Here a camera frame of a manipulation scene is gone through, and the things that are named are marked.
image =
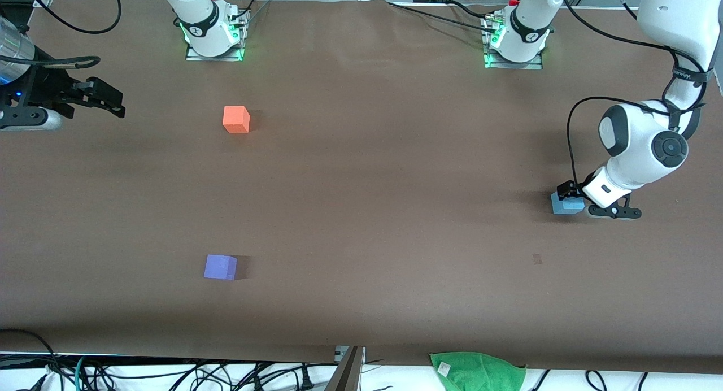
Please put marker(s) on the orange cube block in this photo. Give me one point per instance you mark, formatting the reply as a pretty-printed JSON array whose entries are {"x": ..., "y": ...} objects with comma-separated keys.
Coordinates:
[{"x": 234, "y": 120}]

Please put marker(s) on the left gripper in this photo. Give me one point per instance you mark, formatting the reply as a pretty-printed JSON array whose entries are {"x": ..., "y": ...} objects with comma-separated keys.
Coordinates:
[{"x": 569, "y": 190}]

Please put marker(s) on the grey metal post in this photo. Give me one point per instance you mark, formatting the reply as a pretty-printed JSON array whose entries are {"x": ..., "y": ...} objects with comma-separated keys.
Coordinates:
[{"x": 347, "y": 374}]

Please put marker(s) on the green cloth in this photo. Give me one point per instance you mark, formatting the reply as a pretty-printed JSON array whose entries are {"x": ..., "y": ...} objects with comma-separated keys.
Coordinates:
[{"x": 480, "y": 374}]

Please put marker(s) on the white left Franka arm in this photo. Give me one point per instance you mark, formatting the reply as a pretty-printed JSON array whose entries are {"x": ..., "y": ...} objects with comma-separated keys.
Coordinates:
[{"x": 638, "y": 137}]

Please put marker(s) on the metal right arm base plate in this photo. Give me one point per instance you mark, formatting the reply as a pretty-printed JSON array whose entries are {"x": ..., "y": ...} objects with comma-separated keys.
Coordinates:
[{"x": 226, "y": 56}]

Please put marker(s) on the light blue cube block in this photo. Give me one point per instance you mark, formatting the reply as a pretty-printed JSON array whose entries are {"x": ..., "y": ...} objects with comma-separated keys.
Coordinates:
[{"x": 565, "y": 207}]

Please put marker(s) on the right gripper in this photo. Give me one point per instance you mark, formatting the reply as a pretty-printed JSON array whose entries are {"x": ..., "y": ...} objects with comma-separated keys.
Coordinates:
[{"x": 49, "y": 87}]

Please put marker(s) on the purple cube block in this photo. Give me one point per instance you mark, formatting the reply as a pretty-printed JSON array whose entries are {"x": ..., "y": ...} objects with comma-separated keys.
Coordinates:
[{"x": 219, "y": 266}]

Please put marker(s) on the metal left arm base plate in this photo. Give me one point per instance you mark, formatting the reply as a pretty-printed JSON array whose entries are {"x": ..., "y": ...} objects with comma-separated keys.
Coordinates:
[{"x": 531, "y": 65}]

